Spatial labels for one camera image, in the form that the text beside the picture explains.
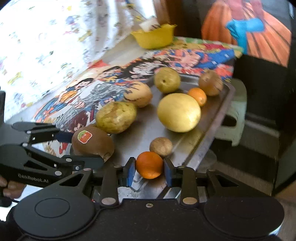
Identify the large green pear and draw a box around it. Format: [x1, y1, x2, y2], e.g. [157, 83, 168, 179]
[95, 101, 137, 134]

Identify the pale green plastic stool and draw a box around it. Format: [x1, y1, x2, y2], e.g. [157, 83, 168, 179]
[214, 79, 248, 147]

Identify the small striped tan fruit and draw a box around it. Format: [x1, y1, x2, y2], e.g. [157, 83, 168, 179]
[149, 137, 173, 158]

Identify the cartoon boys drawing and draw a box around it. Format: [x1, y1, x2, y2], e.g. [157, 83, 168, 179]
[33, 59, 130, 123]

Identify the brown wooden door frame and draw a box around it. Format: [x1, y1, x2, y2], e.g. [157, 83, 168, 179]
[153, 0, 176, 26]

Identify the small orange kumquat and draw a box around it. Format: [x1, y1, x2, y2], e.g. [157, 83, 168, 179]
[187, 88, 207, 107]

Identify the wall poster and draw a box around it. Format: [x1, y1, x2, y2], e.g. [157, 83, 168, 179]
[201, 0, 292, 67]

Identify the yellow plastic bowl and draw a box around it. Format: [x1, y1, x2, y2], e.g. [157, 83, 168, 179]
[131, 23, 177, 49]

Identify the yellow lemon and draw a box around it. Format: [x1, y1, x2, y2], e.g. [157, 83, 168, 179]
[157, 93, 201, 133]

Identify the white cartoon printed blanket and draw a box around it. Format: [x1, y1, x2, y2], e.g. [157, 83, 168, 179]
[0, 0, 158, 123]

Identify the colourful comic face drawing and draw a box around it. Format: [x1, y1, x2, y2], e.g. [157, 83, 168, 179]
[120, 37, 243, 81]

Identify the brown round passion fruit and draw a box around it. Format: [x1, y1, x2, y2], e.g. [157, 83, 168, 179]
[199, 70, 224, 96]

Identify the orange mandarin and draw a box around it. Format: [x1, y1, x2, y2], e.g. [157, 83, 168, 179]
[135, 151, 164, 179]

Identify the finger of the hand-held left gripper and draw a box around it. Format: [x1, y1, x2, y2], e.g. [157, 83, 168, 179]
[11, 122, 74, 145]
[22, 142, 104, 178]

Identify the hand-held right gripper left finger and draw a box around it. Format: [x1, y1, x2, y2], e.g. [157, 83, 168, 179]
[59, 157, 136, 207]

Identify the brown kiwi with sticker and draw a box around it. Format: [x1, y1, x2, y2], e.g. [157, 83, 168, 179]
[72, 126, 115, 163]

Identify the person's left hand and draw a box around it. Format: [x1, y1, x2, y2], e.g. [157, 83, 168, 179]
[0, 176, 26, 198]

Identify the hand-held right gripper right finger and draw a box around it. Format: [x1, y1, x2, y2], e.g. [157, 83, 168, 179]
[163, 157, 240, 207]

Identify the small green pear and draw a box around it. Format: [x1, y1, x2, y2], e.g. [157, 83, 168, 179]
[154, 67, 181, 94]

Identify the grey metal tray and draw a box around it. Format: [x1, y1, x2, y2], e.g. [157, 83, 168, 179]
[92, 73, 236, 200]

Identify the purple striped pepino melon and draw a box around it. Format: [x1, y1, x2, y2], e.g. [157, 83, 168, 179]
[124, 81, 153, 108]

